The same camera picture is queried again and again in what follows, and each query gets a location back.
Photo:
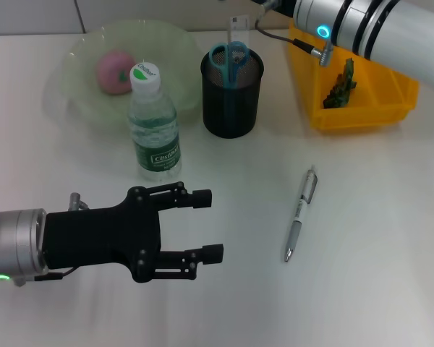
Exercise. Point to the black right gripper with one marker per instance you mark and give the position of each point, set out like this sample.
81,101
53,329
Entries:
286,6

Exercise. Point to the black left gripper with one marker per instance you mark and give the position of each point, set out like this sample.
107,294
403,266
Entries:
101,235

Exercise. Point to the clear plastic ruler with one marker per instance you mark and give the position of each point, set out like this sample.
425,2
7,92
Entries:
238,30

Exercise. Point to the clear water bottle green label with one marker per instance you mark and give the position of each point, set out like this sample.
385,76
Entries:
155,159

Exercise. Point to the grey and white pen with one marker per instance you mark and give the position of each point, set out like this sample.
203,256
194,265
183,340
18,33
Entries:
293,231

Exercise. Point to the green plastic wrapper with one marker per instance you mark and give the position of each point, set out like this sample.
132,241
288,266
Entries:
341,90

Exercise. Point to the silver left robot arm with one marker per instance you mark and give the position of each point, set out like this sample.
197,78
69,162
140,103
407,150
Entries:
18,242

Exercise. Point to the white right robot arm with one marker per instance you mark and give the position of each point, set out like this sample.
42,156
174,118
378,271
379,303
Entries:
401,32

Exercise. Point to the black mesh pen cup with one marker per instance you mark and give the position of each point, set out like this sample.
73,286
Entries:
228,115

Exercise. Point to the green glass fruit plate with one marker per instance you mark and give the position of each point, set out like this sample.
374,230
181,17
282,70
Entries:
166,47

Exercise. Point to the pink peach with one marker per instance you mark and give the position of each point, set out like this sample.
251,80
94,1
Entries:
110,72

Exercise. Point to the yellow plastic storage bin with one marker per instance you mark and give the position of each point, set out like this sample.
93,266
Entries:
365,115

